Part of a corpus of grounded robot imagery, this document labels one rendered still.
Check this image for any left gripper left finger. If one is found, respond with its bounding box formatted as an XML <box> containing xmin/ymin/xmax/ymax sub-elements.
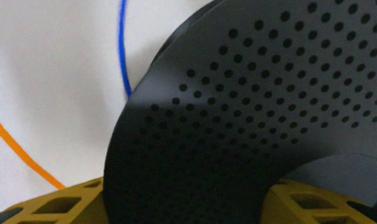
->
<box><xmin>0</xmin><ymin>176</ymin><xmax>110</xmax><ymax>224</ymax></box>

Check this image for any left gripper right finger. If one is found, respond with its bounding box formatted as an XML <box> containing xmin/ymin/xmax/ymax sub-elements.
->
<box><xmin>256</xmin><ymin>178</ymin><xmax>377</xmax><ymax>224</ymax></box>

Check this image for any blue wire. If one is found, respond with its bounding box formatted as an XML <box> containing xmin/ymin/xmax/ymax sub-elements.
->
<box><xmin>120</xmin><ymin>0</ymin><xmax>133</xmax><ymax>96</ymax></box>

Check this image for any orange painted ring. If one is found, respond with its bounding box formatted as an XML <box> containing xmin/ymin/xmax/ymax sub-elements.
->
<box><xmin>0</xmin><ymin>123</ymin><xmax>66</xmax><ymax>190</ymax></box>

